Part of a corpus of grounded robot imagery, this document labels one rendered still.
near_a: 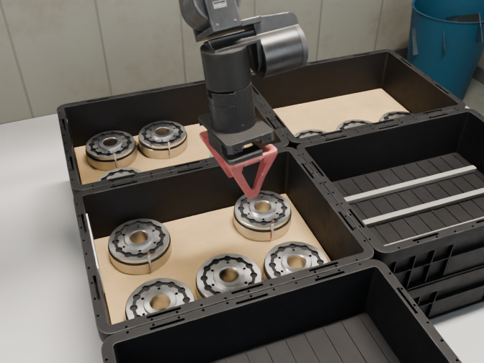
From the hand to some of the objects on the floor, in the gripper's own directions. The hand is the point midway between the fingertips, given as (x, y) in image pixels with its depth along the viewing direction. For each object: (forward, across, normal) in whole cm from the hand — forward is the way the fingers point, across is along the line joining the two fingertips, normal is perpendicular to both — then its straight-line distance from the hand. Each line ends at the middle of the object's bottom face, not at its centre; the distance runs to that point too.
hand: (241, 181), depth 74 cm
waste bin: (+96, -151, +182) cm, 255 cm away
